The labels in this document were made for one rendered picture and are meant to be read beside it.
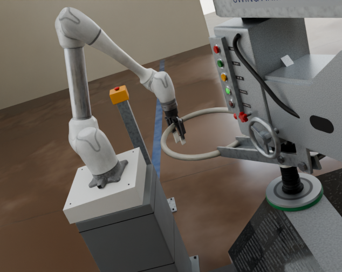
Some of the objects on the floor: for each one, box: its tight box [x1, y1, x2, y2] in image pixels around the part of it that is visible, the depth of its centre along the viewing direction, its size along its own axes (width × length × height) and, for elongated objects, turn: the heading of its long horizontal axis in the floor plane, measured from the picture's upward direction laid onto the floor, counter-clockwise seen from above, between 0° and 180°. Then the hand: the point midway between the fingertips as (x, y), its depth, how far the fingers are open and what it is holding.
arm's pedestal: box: [76, 164, 200, 272], centre depth 229 cm, size 50×50×80 cm
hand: (179, 138), depth 230 cm, fingers closed on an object, 4 cm apart
